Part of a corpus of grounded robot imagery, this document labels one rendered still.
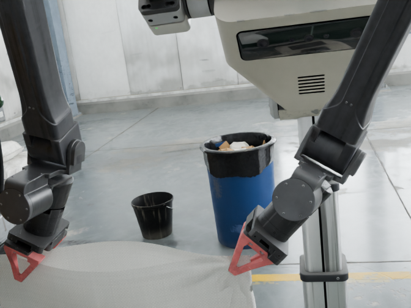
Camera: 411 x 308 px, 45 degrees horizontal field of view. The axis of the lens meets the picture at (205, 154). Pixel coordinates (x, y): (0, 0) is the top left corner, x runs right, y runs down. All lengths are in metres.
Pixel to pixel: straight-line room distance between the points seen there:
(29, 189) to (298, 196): 0.39
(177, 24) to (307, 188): 0.58
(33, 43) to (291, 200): 0.40
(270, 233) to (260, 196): 2.29
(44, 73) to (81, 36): 8.79
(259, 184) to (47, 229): 2.24
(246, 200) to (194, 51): 6.12
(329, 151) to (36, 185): 0.44
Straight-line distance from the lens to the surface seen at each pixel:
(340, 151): 0.72
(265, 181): 3.04
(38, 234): 0.88
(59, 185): 0.83
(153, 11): 1.08
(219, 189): 3.04
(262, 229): 0.75
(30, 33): 0.71
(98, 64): 9.46
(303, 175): 0.66
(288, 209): 0.67
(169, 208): 3.42
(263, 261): 0.78
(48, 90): 0.76
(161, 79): 9.11
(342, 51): 1.12
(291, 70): 1.14
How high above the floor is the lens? 1.39
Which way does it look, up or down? 15 degrees down
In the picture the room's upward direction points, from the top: 7 degrees counter-clockwise
